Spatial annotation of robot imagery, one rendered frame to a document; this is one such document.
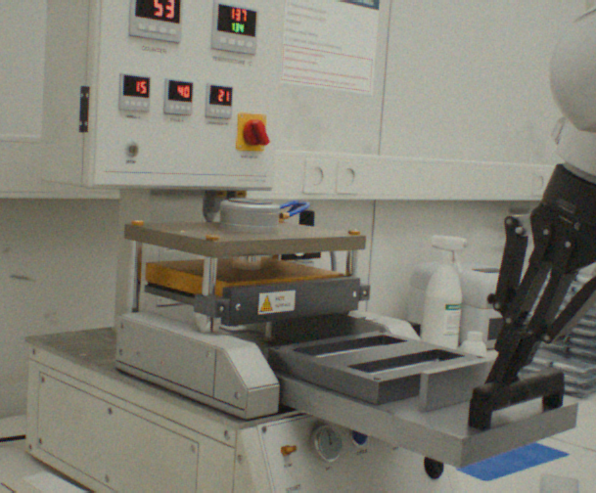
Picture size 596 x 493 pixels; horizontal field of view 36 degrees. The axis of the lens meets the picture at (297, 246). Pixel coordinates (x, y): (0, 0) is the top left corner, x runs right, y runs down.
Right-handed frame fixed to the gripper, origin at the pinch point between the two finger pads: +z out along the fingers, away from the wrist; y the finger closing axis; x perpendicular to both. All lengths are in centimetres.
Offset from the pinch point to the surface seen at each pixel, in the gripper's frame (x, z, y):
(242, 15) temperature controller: 8, -17, -63
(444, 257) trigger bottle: 84, 26, -62
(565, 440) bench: 62, 34, -13
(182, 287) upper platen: -9.6, 13.1, -39.3
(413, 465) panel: 8.8, 23.2, -9.6
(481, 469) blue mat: 37, 34, -14
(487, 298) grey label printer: 90, 31, -52
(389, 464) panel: 4.6, 22.5, -10.4
